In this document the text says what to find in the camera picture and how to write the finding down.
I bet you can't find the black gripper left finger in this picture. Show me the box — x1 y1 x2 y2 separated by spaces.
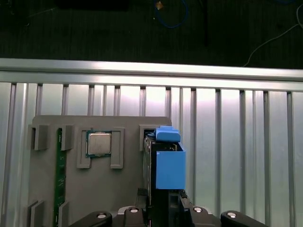
71 188 152 227

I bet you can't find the hard disk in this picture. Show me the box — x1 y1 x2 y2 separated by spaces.
143 126 187 206

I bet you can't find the grey parts rack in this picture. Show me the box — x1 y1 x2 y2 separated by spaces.
27 115 173 227

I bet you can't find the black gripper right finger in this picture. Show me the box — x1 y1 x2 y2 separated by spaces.
178 191 264 227

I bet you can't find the silver CPU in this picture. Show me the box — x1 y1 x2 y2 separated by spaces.
85 131 112 158

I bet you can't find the green RAM stick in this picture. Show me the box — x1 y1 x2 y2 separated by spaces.
53 127 67 227

